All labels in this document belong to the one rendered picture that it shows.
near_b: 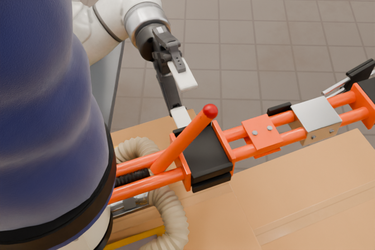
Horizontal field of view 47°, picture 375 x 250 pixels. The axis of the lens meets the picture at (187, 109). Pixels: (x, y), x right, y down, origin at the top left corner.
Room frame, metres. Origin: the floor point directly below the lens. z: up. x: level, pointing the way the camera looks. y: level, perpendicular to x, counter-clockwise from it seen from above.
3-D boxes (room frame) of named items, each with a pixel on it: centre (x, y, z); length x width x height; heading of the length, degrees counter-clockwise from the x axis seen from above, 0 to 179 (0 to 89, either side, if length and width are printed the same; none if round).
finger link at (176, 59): (0.53, 0.02, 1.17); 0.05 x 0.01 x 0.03; 21
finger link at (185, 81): (0.50, 0.01, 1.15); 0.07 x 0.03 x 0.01; 21
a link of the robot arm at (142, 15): (0.69, 0.08, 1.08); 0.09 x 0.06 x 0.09; 111
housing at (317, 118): (0.46, -0.22, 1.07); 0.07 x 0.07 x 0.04; 21
